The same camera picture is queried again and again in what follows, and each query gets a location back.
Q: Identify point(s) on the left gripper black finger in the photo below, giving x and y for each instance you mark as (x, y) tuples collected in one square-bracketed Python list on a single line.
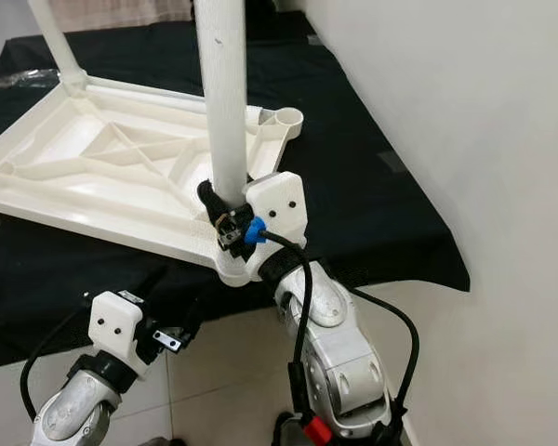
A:
[(169, 340), (149, 282)]

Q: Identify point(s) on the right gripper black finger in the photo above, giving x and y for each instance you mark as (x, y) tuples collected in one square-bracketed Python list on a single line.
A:
[(217, 206)]

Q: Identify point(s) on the white plastic children table top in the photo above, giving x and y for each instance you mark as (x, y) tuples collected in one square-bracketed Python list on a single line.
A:
[(93, 177)]

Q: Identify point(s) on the black tablecloth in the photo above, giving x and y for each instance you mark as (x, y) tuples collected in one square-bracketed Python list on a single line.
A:
[(372, 195)]

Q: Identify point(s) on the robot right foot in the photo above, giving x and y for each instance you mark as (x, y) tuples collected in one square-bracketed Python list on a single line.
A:
[(288, 432)]

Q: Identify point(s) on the beige tablecloth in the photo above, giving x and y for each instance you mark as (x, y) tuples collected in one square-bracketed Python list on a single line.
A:
[(121, 14)]

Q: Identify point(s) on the clear plastic bag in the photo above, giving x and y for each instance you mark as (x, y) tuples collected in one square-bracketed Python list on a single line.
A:
[(19, 82)]

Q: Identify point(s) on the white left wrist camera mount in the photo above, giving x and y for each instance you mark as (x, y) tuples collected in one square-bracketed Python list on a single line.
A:
[(116, 327)]

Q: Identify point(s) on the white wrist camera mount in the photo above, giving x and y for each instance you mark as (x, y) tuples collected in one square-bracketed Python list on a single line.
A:
[(116, 327), (277, 204)]

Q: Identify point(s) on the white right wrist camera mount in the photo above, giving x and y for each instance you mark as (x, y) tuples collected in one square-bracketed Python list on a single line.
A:
[(277, 204)]

